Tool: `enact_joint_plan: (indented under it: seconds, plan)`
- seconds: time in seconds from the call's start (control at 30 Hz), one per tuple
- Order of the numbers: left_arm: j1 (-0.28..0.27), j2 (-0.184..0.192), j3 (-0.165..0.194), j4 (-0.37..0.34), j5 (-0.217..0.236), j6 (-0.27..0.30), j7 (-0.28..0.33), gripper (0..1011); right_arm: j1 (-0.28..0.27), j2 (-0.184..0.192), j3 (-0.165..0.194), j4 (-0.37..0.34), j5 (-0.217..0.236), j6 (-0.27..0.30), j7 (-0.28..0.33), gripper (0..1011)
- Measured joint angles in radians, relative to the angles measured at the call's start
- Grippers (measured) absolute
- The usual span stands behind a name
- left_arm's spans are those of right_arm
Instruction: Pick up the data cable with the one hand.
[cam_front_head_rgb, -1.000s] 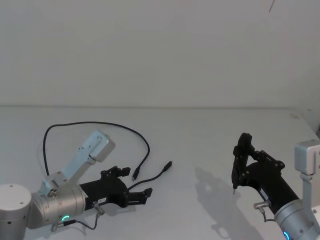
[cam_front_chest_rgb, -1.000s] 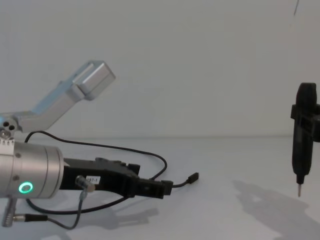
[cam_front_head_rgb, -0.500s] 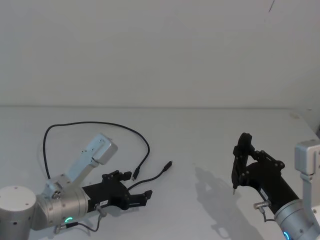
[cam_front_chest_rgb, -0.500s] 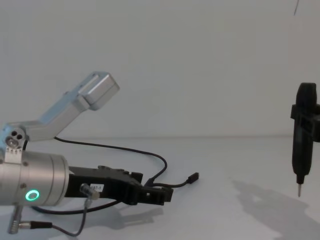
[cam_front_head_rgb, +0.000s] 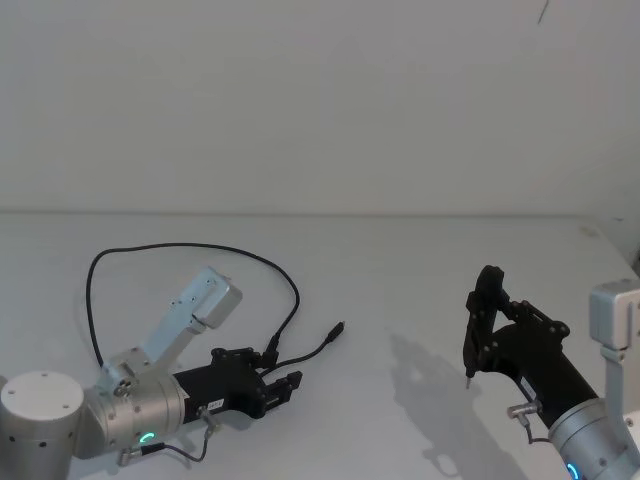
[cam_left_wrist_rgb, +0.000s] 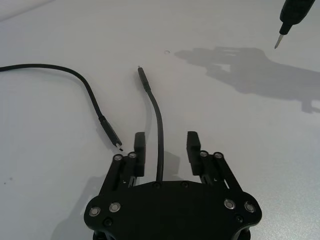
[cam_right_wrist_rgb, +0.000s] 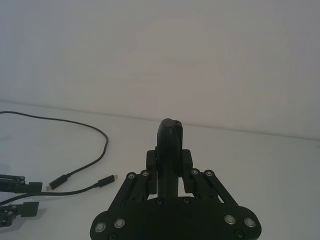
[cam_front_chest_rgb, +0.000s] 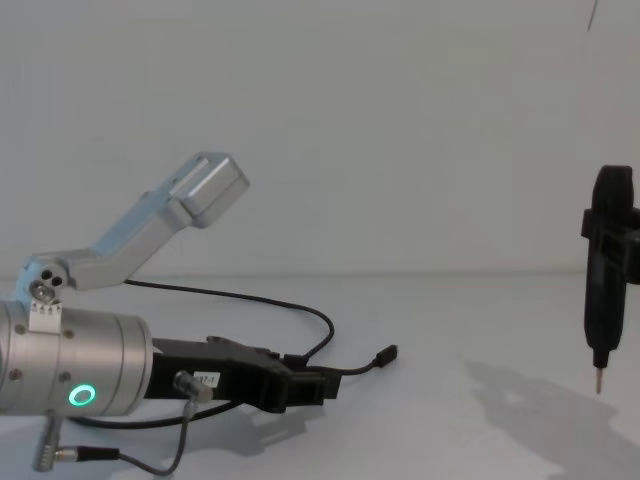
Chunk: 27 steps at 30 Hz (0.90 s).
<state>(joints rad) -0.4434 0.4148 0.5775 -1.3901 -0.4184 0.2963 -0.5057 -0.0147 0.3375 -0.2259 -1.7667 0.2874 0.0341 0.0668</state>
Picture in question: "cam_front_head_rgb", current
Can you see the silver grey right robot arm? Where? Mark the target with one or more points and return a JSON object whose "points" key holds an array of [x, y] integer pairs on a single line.
{"points": [[590, 430]]}

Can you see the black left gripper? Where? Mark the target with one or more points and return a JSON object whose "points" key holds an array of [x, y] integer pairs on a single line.
{"points": [[225, 385]]}

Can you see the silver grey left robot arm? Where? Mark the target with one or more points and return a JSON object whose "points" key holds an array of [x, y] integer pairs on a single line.
{"points": [[140, 405]]}

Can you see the small black silver-tipped plug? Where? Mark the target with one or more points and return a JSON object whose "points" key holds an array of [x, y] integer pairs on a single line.
{"points": [[468, 381]]}

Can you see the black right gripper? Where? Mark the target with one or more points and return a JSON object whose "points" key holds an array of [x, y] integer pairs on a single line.
{"points": [[540, 365]]}

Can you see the white table cloth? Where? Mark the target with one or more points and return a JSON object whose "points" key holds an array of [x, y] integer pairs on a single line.
{"points": [[375, 280]]}

